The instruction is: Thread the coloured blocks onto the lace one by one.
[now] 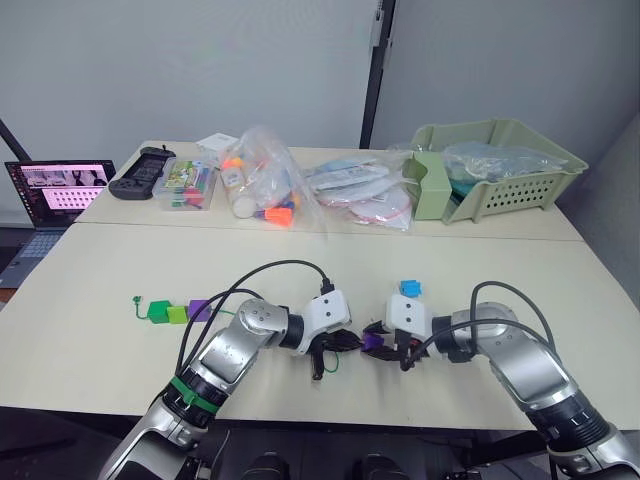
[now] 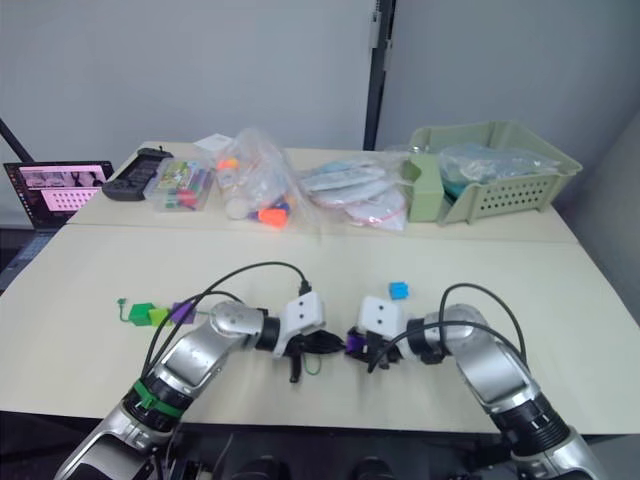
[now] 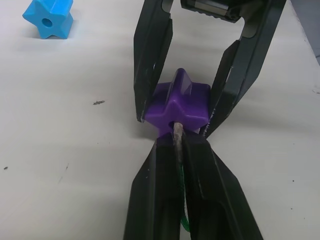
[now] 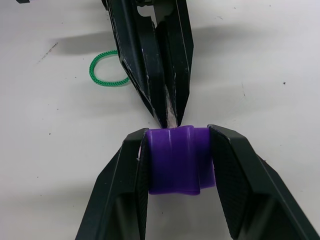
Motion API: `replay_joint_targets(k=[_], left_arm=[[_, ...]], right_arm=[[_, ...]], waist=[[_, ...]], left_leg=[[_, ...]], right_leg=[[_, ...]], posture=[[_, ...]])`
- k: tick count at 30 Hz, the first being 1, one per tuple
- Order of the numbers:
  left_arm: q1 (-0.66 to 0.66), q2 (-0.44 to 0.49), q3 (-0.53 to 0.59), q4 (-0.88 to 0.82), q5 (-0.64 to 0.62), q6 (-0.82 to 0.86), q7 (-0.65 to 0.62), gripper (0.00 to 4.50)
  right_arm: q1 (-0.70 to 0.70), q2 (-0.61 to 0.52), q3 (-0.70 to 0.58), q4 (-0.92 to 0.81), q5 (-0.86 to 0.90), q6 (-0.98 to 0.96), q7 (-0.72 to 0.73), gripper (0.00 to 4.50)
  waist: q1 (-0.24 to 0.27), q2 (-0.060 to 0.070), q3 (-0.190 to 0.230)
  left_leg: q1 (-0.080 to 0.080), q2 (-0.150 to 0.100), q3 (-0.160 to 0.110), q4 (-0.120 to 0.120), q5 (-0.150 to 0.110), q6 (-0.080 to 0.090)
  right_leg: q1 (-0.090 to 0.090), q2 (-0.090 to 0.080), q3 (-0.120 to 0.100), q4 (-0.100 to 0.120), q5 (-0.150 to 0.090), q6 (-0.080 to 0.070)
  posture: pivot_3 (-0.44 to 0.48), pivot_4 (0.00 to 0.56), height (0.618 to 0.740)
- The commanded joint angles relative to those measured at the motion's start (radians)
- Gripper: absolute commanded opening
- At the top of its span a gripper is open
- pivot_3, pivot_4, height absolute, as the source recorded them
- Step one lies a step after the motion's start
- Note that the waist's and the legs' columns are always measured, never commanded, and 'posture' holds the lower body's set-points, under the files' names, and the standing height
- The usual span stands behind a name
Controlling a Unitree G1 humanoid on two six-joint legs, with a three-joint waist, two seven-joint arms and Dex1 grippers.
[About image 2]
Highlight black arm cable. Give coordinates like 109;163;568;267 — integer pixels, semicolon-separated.
141;259;314;381
367;283;527;374

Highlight clear bag of toys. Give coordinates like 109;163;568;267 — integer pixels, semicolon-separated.
214;127;324;235

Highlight dark green block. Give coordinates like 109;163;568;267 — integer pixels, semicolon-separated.
128;301;154;327

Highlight orange toy block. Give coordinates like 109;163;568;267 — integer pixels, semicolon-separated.
258;206;292;229

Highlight dark vertical post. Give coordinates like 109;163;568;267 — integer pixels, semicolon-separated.
361;0;399;151

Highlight dark rounded shape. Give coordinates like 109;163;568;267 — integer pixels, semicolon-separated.
233;453;282;480
349;454;397;480

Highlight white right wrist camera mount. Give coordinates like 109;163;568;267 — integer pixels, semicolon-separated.
358;295;405;347

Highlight clear plastic toy box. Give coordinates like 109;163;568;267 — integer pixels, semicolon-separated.
148;158;217;214

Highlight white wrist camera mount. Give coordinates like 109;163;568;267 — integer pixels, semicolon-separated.
358;295;405;347
272;293;329;359

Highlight pale green plastic basket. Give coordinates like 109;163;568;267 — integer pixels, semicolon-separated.
405;119;584;228

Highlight black slanted bar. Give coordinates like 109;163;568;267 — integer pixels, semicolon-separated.
0;116;37;164

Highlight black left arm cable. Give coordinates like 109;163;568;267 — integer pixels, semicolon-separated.
141;259;314;381

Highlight clear bags of white items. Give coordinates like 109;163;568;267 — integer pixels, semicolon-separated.
298;149;414;232

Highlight white paper card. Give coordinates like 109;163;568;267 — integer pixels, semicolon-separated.
193;132;235;154

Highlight black handheld controller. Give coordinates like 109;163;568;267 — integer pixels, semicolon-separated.
101;145;174;203

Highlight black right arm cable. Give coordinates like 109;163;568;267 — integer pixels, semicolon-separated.
367;283;527;374

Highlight open laptop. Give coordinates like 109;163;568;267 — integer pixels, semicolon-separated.
1;159;115;232

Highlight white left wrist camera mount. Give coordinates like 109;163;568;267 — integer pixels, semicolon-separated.
272;293;329;359

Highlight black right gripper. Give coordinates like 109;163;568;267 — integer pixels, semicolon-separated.
348;326;402;372

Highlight blue plastic bag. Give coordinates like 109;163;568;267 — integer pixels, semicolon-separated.
438;141;560;197

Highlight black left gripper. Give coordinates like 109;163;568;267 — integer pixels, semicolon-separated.
286;329;348;385

